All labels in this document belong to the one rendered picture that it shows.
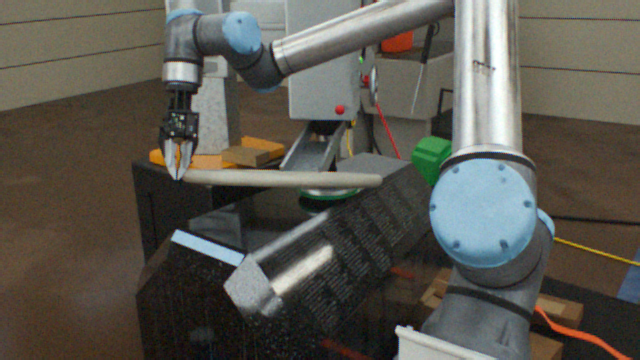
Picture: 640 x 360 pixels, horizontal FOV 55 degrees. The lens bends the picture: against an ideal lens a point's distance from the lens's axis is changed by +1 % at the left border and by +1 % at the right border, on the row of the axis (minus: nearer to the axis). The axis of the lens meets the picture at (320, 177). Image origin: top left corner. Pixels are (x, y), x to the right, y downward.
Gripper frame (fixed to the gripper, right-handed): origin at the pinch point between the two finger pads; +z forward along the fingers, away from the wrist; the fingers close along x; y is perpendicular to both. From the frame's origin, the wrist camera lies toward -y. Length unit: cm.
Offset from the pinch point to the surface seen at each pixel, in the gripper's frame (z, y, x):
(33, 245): 39, -277, -53
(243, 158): -13, -122, 42
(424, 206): 4, -70, 105
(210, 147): -19, -143, 31
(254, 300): 34, -30, 27
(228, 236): 17, -45, 22
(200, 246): 20, -48, 14
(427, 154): -28, -179, 167
